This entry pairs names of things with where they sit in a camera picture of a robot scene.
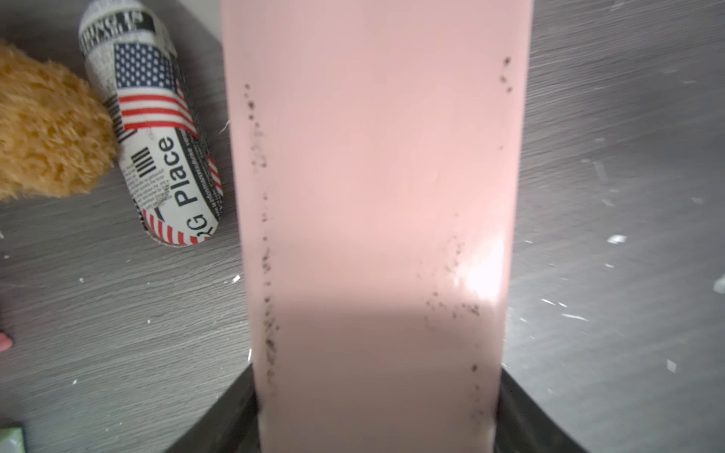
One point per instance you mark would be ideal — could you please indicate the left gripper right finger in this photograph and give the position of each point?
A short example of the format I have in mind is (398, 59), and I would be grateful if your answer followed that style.
(523, 427)

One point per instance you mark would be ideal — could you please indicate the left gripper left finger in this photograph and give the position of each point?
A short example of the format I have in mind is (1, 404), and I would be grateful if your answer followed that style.
(230, 426)

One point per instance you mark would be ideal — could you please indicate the newspaper print case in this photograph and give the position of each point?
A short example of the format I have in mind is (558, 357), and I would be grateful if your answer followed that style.
(163, 153)

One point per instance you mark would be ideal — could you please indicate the pink glasses case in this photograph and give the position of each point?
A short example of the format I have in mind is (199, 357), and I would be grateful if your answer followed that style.
(376, 149)

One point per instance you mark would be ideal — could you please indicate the orange plush teddy bear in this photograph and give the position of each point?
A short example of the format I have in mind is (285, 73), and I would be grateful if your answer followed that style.
(57, 138)

